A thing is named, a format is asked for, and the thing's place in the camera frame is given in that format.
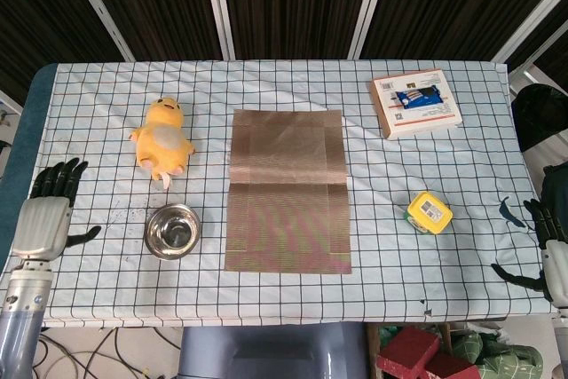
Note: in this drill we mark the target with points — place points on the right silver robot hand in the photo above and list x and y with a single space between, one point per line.
558 268

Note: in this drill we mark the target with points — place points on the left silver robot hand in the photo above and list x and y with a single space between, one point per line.
42 228

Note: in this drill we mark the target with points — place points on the stainless steel bowl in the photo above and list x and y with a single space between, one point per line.
173 232

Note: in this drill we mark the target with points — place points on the brown woven placemat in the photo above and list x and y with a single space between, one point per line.
288 197

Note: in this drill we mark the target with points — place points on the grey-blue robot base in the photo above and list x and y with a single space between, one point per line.
266 352

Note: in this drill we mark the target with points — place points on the dark green bag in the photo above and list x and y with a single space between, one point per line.
557 188

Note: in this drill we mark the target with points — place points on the green leaf-pattern bag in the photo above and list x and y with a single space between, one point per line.
501 357

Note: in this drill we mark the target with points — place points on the green container with yellow lid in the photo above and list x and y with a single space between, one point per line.
430 212

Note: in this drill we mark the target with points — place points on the red box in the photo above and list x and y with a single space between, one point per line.
452 368
408 350

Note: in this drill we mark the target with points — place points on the yellow plush duck toy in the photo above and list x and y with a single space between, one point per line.
162 144

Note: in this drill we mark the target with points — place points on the black bag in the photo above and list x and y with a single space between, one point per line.
539 117

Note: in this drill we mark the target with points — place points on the white cardboard box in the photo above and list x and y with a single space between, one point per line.
417 123

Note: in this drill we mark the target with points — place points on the blue snack packet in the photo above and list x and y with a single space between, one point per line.
417 97

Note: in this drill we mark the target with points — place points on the white black-checked tablecloth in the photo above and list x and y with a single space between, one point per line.
288 299

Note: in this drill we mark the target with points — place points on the white partition frame post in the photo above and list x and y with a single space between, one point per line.
97 6
370 2
217 2
528 24

